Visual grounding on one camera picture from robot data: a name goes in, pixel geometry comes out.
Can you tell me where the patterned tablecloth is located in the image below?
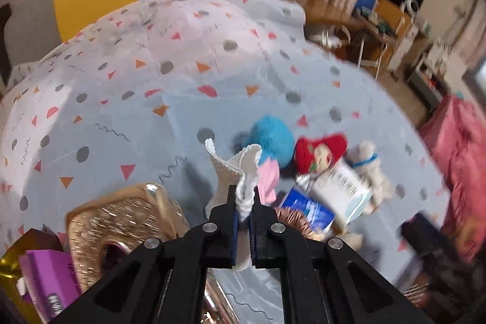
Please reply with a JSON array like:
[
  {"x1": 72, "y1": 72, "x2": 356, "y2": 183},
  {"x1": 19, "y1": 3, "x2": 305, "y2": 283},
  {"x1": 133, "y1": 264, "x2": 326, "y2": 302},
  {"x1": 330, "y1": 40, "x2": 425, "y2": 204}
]
[{"x1": 0, "y1": 0, "x2": 450, "y2": 324}]

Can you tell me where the black rolled mat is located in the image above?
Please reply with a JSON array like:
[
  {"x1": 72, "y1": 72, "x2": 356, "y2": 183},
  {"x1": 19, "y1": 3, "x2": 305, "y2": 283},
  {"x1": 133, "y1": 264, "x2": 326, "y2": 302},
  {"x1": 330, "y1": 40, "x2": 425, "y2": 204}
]
[{"x1": 0, "y1": 3, "x2": 13, "y2": 87}]

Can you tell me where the brown scrunchie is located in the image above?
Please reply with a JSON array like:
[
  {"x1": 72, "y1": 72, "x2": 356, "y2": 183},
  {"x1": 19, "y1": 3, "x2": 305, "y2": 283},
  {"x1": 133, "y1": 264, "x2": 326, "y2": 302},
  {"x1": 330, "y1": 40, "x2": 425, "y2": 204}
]
[{"x1": 275, "y1": 208, "x2": 327, "y2": 242}]

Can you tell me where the blue plush toy pink dress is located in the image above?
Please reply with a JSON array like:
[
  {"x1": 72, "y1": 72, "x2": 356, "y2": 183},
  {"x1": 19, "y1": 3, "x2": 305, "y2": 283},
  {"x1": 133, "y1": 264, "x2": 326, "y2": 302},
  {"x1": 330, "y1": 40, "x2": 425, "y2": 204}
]
[{"x1": 242, "y1": 114, "x2": 296, "y2": 206}]

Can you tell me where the blue tissue packet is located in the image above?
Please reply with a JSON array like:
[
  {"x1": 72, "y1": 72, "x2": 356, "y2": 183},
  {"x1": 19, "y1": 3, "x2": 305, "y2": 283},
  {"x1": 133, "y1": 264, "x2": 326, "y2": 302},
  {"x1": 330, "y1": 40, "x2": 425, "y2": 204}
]
[{"x1": 279, "y1": 186, "x2": 335, "y2": 237}]

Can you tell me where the wicker basket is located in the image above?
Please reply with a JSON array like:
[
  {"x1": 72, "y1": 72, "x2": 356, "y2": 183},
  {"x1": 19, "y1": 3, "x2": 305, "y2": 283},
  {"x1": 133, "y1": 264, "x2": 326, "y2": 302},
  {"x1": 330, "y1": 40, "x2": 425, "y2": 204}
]
[{"x1": 67, "y1": 183, "x2": 190, "y2": 292}]

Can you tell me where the white storage shelf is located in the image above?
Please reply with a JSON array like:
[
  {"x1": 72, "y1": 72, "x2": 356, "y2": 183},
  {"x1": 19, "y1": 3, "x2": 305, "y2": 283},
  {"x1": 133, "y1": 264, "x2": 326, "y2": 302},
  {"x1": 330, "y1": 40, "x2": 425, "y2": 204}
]
[{"x1": 408, "y1": 54, "x2": 456, "y2": 113}]

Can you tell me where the dark cloth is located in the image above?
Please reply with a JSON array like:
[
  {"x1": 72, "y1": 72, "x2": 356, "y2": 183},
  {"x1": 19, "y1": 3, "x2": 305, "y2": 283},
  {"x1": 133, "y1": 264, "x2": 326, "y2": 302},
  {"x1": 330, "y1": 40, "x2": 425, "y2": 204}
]
[{"x1": 400, "y1": 212, "x2": 475, "y2": 311}]

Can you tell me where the purple box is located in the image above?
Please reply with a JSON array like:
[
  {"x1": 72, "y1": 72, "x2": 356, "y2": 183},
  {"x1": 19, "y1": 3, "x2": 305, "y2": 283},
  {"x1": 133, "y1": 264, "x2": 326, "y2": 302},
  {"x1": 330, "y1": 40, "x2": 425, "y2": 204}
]
[{"x1": 19, "y1": 250, "x2": 82, "y2": 322}]

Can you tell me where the wooden desk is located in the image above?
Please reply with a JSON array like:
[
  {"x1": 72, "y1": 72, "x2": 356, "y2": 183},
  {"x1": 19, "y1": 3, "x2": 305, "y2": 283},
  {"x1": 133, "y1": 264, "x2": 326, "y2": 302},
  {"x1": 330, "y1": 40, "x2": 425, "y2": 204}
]
[{"x1": 241, "y1": 0, "x2": 395, "y2": 78}]

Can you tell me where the white knitted cloth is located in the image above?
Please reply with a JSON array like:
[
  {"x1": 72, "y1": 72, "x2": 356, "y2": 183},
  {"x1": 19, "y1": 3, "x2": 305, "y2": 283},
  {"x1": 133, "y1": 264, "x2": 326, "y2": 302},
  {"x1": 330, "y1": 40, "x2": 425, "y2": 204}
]
[{"x1": 205, "y1": 138, "x2": 263, "y2": 271}]

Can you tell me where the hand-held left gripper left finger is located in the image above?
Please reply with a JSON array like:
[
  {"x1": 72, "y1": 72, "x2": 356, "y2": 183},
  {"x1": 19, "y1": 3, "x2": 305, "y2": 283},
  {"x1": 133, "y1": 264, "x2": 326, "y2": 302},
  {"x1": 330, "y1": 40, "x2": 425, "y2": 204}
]
[{"x1": 47, "y1": 186, "x2": 241, "y2": 324}]

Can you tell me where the red-haired doll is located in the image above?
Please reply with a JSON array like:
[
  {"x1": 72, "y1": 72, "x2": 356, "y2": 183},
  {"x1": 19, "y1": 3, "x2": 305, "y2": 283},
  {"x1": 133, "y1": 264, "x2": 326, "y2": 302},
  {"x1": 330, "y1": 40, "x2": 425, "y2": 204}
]
[{"x1": 294, "y1": 133, "x2": 348, "y2": 176}]

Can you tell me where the cream fluffy toy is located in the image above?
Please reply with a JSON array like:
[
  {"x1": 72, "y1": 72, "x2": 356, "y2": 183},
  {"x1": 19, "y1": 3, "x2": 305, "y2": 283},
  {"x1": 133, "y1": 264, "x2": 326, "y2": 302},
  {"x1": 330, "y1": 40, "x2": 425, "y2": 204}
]
[{"x1": 341, "y1": 232, "x2": 364, "y2": 249}]

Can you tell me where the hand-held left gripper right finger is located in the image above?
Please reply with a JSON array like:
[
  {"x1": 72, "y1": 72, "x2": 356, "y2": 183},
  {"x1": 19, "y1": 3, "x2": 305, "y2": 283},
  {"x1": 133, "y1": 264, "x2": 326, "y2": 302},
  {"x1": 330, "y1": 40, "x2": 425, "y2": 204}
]
[{"x1": 248, "y1": 187, "x2": 437, "y2": 324}]

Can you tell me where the white metal chair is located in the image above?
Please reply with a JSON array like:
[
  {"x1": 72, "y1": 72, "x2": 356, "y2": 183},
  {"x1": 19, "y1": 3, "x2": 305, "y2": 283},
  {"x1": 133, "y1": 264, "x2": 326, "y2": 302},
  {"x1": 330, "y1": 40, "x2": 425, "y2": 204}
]
[{"x1": 334, "y1": 24, "x2": 385, "y2": 79}]

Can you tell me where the white plush toy blue ribbon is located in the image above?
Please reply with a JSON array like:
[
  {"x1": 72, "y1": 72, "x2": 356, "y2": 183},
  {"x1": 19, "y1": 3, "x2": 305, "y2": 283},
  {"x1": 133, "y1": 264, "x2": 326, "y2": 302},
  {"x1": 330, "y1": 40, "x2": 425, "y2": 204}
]
[{"x1": 347, "y1": 141, "x2": 396, "y2": 214}]

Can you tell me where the pink blanket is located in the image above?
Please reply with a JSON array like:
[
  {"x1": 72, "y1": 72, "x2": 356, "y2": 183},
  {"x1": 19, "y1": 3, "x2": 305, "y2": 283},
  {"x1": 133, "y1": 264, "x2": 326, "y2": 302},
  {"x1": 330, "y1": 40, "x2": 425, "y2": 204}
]
[{"x1": 419, "y1": 94, "x2": 486, "y2": 264}]

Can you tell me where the wooden cabinet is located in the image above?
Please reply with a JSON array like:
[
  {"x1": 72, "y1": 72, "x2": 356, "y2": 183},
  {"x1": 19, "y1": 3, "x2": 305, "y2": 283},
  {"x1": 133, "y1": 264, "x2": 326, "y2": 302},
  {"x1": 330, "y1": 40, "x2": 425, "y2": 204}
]
[{"x1": 376, "y1": 0, "x2": 414, "y2": 71}]

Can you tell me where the white tissue packet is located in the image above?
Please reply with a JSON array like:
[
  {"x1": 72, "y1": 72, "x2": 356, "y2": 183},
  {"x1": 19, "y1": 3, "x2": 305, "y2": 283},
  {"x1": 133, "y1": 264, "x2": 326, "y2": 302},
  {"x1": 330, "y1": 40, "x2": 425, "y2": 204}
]
[{"x1": 304, "y1": 157, "x2": 375, "y2": 226}]

